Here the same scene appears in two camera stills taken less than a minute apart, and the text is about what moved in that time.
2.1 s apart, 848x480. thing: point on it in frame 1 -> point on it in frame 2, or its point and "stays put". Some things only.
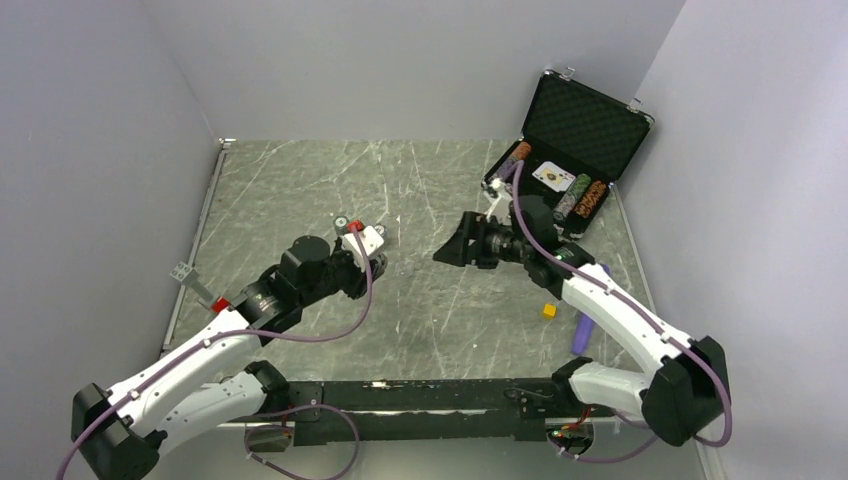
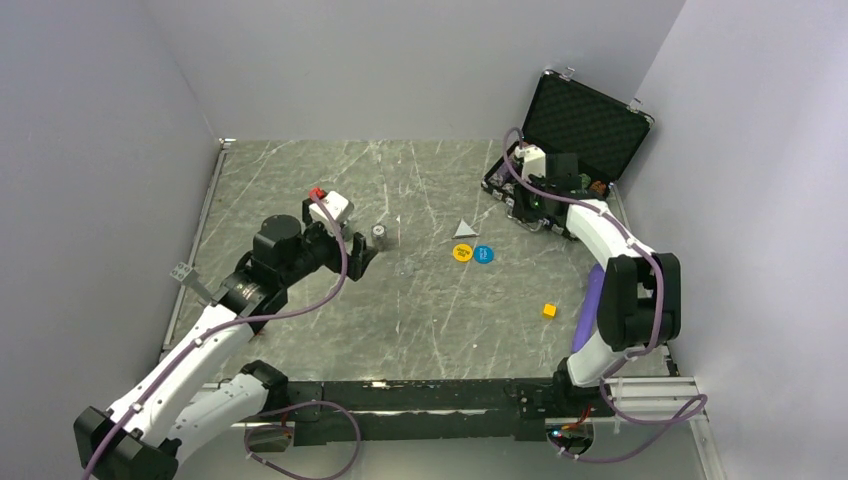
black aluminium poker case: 577,140 stays put
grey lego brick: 184,273 stays put
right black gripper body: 494,241 -> 531,205
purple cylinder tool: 583,329 stays put
